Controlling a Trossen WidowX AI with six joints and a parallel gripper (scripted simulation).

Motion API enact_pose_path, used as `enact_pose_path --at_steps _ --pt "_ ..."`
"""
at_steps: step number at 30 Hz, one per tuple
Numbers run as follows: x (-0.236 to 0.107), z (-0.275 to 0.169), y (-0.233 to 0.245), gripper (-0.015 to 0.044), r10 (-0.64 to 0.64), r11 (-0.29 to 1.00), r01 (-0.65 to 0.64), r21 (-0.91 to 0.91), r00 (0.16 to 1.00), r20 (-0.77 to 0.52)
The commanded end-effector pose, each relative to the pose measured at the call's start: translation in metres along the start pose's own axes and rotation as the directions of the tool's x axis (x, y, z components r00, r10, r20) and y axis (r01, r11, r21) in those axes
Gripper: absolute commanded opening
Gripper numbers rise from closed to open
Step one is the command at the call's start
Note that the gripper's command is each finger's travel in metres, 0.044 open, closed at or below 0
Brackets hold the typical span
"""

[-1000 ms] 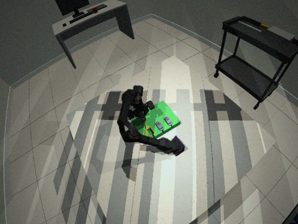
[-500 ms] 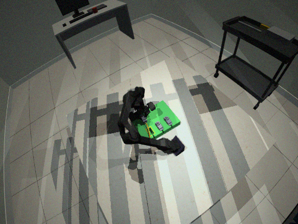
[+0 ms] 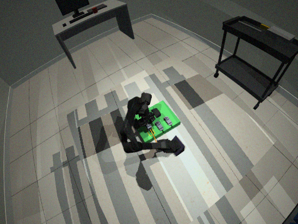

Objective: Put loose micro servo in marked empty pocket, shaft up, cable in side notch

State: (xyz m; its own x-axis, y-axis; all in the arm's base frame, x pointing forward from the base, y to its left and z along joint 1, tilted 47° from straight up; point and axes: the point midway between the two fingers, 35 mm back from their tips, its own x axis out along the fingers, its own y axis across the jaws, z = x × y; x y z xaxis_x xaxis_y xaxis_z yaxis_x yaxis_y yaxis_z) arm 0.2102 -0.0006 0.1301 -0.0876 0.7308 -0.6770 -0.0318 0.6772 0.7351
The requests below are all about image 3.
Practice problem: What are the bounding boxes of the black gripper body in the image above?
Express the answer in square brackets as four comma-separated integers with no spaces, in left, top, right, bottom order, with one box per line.
[133,108,161,129]

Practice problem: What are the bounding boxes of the green rectangular slab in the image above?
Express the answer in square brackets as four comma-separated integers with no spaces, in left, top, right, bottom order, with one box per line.
[137,100,181,143]

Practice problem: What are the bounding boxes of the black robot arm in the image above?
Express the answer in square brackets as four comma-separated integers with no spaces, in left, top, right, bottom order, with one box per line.
[120,92,181,153]

